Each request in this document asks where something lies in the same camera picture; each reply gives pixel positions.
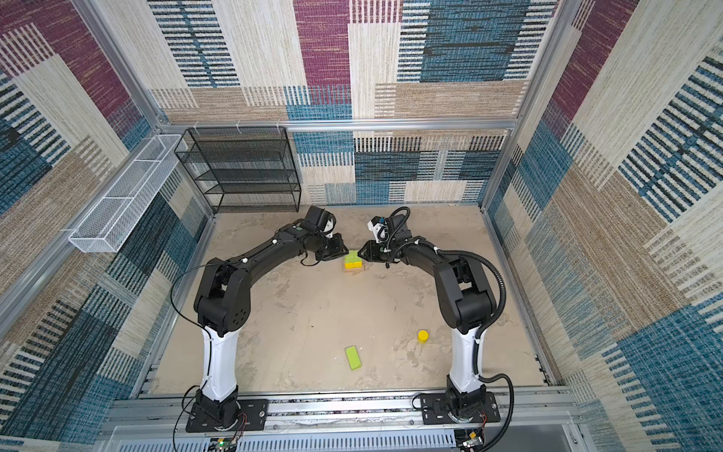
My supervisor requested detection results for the yellow cylinder block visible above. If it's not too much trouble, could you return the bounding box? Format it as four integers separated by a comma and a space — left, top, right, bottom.
417, 330, 429, 344

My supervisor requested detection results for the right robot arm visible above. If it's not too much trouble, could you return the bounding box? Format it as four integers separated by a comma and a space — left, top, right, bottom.
359, 237, 506, 423

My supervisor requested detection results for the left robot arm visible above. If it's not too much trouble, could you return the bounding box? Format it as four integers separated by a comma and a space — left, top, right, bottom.
186, 220, 348, 433

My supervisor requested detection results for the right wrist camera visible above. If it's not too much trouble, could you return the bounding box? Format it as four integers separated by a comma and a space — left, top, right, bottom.
367, 206, 412, 248

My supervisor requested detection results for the black mesh wire shelf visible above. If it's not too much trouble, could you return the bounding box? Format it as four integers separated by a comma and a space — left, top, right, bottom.
174, 126, 301, 214

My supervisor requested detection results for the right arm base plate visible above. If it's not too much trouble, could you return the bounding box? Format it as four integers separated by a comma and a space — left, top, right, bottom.
412, 392, 501, 425

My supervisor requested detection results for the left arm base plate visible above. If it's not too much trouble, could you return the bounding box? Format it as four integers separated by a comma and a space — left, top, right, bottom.
185, 399, 269, 433

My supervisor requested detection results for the white mesh wall basket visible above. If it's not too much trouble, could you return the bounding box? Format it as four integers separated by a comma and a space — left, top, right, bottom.
69, 135, 181, 253

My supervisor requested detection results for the aluminium front rail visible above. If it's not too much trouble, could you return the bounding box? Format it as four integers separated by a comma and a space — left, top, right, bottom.
93, 386, 596, 451

